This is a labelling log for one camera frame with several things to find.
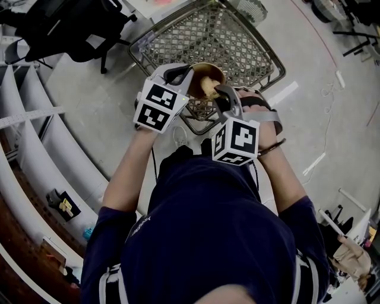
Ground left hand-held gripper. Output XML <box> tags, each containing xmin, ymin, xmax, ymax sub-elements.
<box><xmin>132</xmin><ymin>64</ymin><xmax>195</xmax><ymax>134</ymax></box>

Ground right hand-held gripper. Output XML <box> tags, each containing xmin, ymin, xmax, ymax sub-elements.
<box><xmin>211</xmin><ymin>85</ymin><xmax>261</xmax><ymax>167</ymax></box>

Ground yellow sponge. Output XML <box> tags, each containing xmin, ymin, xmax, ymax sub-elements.
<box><xmin>200</xmin><ymin>76</ymin><xmax>222</xmax><ymax>99</ymax></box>

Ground tan ceramic bowl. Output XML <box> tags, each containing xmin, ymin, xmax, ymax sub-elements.
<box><xmin>188</xmin><ymin>62</ymin><xmax>226</xmax><ymax>100</ymax></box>

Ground person's right forearm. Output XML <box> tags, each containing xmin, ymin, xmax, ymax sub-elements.
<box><xmin>257</xmin><ymin>145</ymin><xmax>306</xmax><ymax>216</ymax></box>

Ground person's left forearm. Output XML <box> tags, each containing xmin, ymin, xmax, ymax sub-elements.
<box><xmin>102</xmin><ymin>129</ymin><xmax>158</xmax><ymax>213</ymax></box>

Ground person's right hand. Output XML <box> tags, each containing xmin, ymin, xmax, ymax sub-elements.
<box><xmin>237</xmin><ymin>87</ymin><xmax>277</xmax><ymax>151</ymax></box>

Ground person's white left shoe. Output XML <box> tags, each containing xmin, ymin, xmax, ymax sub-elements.
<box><xmin>173</xmin><ymin>126</ymin><xmax>188</xmax><ymax>148</ymax></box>

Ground person's black trousers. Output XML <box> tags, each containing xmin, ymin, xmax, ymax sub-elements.
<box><xmin>159</xmin><ymin>139</ymin><xmax>214</xmax><ymax>176</ymax></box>

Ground white desk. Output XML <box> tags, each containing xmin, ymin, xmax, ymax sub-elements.
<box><xmin>123</xmin><ymin>0</ymin><xmax>191</xmax><ymax>24</ymax></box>

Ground white slotted bin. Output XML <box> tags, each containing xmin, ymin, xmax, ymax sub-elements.
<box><xmin>231</xmin><ymin>0</ymin><xmax>268</xmax><ymax>23</ymax></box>

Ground black office chair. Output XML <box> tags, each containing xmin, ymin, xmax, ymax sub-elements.
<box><xmin>14</xmin><ymin>0</ymin><xmax>138</xmax><ymax>74</ymax></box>

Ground person's navy shirt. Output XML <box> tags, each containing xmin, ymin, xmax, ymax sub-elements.
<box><xmin>80</xmin><ymin>157</ymin><xmax>330</xmax><ymax>304</ymax></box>

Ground grey round basket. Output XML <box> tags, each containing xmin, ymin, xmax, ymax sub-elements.
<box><xmin>311</xmin><ymin>0</ymin><xmax>336</xmax><ymax>23</ymax></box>

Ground black metal stand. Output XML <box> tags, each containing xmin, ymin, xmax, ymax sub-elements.
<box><xmin>334</xmin><ymin>29</ymin><xmax>379</xmax><ymax>57</ymax></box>

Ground white tube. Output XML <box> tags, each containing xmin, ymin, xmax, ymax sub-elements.
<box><xmin>339</xmin><ymin>188</ymin><xmax>368</xmax><ymax>211</ymax></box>

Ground white shelf unit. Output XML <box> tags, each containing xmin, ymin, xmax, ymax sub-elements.
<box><xmin>0</xmin><ymin>64</ymin><xmax>143</xmax><ymax>304</ymax></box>

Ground black folding chair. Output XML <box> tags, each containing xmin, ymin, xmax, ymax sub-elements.
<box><xmin>4</xmin><ymin>37</ymin><xmax>54</xmax><ymax>69</ymax></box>

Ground black box with yellow items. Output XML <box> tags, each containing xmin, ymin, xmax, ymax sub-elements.
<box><xmin>46</xmin><ymin>188</ymin><xmax>82</xmax><ymax>223</ymax></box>

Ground brown cardboard box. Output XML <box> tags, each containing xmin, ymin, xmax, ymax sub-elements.
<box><xmin>41</xmin><ymin>236</ymin><xmax>68</xmax><ymax>268</ymax></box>

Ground grey and black hand strap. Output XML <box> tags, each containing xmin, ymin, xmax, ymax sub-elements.
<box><xmin>242</xmin><ymin>94</ymin><xmax>283</xmax><ymax>136</ymax></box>

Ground dark wrist bracelet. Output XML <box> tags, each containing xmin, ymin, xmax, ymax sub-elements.
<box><xmin>256</xmin><ymin>138</ymin><xmax>287</xmax><ymax>157</ymax></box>

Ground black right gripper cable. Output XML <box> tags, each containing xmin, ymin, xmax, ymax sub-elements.
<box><xmin>249</xmin><ymin>161</ymin><xmax>261</xmax><ymax>194</ymax></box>

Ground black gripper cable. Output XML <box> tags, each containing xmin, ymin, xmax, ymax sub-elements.
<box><xmin>150</xmin><ymin>147</ymin><xmax>158</xmax><ymax>182</ymax></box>
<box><xmin>249</xmin><ymin>161</ymin><xmax>261</xmax><ymax>194</ymax></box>

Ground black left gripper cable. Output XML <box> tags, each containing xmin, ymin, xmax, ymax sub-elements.
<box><xmin>150</xmin><ymin>147</ymin><xmax>158</xmax><ymax>182</ymax></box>

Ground white floor cable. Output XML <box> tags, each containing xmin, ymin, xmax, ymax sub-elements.
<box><xmin>302</xmin><ymin>83</ymin><xmax>336</xmax><ymax>186</ymax></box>

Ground grey harness strap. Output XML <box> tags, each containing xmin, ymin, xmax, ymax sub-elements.
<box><xmin>98</xmin><ymin>264</ymin><xmax>129</xmax><ymax>304</ymax></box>
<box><xmin>295</xmin><ymin>252</ymin><xmax>321</xmax><ymax>304</ymax></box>

